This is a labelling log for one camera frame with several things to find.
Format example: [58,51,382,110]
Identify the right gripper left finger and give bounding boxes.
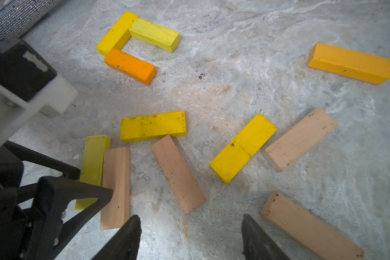
[92,214,142,260]

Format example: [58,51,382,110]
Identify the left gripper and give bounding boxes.
[0,39,113,260]

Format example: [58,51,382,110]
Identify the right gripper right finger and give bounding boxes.
[241,214,290,260]

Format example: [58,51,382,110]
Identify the lime yellow block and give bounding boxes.
[74,134,112,211]
[129,18,180,53]

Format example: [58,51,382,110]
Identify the tan wood block right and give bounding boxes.
[260,191,366,260]

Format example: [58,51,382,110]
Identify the tan wood block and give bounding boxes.
[262,107,339,172]
[260,191,366,260]
[100,147,131,230]
[151,135,206,215]

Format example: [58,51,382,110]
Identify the tan wood lower block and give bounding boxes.
[100,147,131,230]

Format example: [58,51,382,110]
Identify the tan wood block centre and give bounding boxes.
[151,135,206,215]

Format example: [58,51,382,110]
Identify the tan wood block upper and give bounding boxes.
[262,107,339,172]

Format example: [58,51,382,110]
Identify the glitter silver microphone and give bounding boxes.
[0,1,62,41]

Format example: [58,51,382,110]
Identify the amber orange far block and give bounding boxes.
[307,43,390,85]

